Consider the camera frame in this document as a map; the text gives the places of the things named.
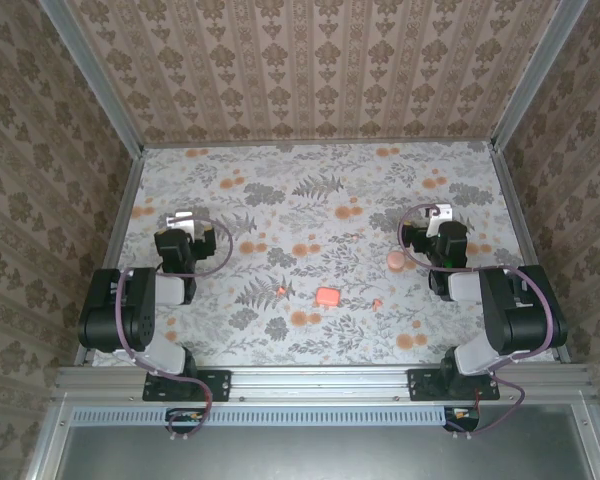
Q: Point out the pale pink round object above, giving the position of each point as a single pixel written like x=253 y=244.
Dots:
x=396 y=261

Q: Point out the coral earbud charging case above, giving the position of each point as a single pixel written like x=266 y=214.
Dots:
x=327 y=297

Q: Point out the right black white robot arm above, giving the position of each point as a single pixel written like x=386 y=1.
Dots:
x=520 y=320

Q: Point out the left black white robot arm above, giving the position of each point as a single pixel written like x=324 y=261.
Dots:
x=105 y=310

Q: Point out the floral printed table covering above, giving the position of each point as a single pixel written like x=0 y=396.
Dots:
x=330 y=340

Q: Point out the wide aluminium extrusion beam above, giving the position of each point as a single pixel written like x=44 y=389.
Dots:
x=320 y=382

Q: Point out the grey metal sheet panel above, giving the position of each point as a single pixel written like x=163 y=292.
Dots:
x=305 y=455

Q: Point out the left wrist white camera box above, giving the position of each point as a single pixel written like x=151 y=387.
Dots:
x=182 y=219

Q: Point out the thin aluminium table edge rail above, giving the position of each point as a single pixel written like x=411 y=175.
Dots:
x=320 y=144

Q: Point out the aluminium frame post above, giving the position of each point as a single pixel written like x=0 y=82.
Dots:
x=535 y=75
x=95 y=85

